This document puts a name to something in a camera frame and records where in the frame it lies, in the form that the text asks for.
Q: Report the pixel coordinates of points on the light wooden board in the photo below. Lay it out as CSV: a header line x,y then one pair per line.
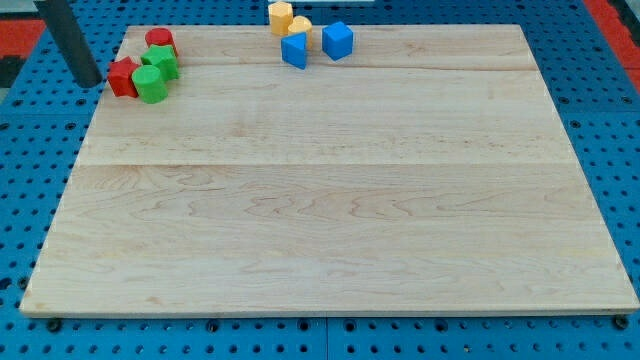
x,y
426,174

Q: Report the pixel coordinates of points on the blue triangle block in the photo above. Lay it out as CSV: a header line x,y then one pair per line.
x,y
294,51

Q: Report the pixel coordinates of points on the blue cube block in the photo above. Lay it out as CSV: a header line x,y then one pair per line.
x,y
337,40

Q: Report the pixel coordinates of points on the yellow heart block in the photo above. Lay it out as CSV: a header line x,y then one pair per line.
x,y
301,24

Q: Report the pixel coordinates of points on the yellow hexagon block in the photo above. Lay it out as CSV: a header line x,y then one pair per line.
x,y
280,15

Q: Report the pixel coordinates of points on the green star block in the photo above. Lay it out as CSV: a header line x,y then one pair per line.
x,y
164,58

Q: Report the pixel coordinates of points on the green cylinder block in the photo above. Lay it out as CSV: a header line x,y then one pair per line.
x,y
149,83

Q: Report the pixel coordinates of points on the red cylinder block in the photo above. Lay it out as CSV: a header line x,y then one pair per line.
x,y
160,36

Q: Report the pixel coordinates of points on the red star block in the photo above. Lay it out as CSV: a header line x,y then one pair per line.
x,y
120,77

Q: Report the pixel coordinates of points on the black cylindrical pointer rod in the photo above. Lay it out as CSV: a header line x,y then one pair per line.
x,y
69,38

